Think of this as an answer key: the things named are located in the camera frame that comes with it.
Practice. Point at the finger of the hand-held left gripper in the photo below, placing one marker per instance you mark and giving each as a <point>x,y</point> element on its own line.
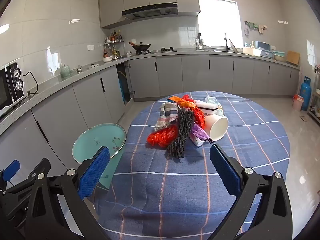
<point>41,166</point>
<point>11,170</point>

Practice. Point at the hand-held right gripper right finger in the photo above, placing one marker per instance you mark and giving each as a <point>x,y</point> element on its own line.
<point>225,170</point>

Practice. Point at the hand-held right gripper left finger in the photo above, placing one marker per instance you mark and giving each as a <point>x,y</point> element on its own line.
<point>93,172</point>

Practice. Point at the teal waste bin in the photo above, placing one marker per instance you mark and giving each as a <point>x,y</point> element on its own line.
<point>95,135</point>

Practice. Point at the white fluffy roll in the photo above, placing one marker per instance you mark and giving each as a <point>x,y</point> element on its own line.
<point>217,127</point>

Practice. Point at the purple snack wrapper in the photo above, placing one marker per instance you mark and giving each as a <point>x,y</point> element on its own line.
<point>200,132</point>

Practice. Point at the red mesh bag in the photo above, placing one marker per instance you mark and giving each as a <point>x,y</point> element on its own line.
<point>198,116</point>

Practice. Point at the white sponge with black strip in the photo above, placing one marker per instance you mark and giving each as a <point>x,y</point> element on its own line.
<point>207,105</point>

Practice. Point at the red plastic bag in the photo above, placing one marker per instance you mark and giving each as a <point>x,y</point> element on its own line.
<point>162,137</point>

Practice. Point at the grey plaid cloth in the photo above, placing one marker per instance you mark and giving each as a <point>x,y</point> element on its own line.
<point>166,113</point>

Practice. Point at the orange snack wrapper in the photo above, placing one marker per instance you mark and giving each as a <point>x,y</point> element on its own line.
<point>180,100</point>

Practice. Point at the blue plaid tablecloth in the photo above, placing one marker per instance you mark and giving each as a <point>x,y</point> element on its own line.
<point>175,192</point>

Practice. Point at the black and silver microwave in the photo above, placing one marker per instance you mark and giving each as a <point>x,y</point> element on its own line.
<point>7,87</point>

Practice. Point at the green teapot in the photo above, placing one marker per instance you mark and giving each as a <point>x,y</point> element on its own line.
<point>65,71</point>

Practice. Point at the pink bucket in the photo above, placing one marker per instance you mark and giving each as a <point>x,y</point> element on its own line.
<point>298,103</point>

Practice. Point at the small metal pot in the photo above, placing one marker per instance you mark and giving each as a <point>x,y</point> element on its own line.
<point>79,70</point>

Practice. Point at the flat white kitchen scale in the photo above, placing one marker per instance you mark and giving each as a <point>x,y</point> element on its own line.
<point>92,65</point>

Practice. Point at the blue gas cylinder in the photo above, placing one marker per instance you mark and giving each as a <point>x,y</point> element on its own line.
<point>305,92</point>

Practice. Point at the metal shelf rack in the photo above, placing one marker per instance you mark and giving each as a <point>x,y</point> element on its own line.
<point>316,105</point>

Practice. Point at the white bowl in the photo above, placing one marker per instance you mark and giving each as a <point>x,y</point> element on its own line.
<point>107,59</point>

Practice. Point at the white plastic basin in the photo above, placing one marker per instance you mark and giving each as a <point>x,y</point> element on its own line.
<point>251,50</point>

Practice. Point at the white jar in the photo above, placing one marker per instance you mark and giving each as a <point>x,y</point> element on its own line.
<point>128,53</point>

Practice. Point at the teal basin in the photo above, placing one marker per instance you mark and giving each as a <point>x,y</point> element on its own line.
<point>279,56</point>

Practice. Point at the metal faucet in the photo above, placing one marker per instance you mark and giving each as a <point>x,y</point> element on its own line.
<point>226,43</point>

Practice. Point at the blue dish box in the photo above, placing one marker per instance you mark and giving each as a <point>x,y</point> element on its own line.
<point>265,48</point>

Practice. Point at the soap bottle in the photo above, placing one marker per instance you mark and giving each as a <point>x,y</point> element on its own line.
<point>252,45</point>

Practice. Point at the knife holder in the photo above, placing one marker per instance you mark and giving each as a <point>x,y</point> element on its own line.
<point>200,43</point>

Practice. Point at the wooden cutting board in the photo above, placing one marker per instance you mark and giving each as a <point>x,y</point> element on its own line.
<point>293,58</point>

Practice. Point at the spice rack with bottles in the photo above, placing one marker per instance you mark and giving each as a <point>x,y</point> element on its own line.
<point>114,41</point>

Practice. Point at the black wok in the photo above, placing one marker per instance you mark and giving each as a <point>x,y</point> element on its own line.
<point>141,46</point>

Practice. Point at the gas stove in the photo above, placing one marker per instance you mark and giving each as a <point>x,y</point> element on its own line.
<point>160,50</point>

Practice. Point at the bright window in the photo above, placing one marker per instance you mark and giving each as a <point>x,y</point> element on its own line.
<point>220,22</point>

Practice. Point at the black range hood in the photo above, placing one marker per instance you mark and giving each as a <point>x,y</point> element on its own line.
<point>150,8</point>

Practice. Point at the white wall socket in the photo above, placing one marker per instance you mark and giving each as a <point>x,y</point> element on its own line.
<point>90,47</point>

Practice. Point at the hanging cloths on wall rack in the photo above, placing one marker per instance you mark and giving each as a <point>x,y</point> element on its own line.
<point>261,28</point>

